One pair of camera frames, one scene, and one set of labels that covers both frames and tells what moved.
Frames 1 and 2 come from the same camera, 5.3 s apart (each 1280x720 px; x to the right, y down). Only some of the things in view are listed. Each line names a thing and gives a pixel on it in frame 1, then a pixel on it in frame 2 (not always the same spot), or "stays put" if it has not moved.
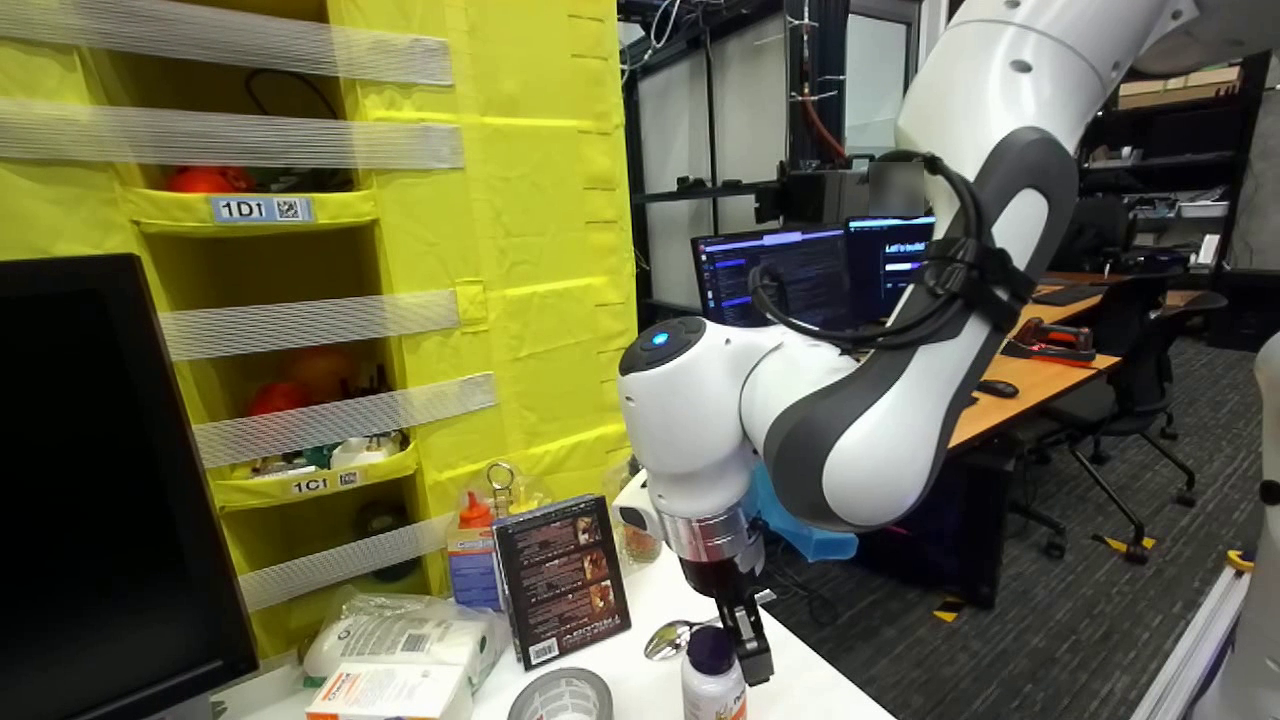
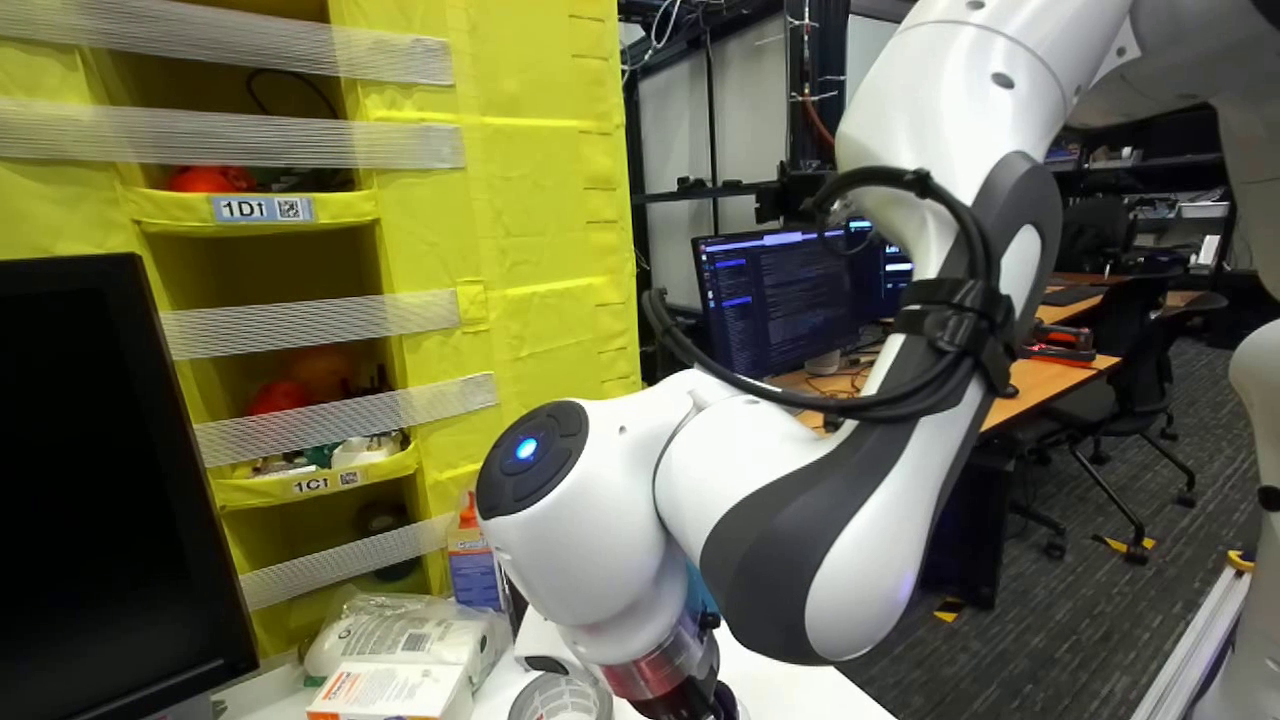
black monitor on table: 112,589 stays put
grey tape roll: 562,693 stays put
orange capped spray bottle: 475,559 stays put
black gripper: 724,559 → 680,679
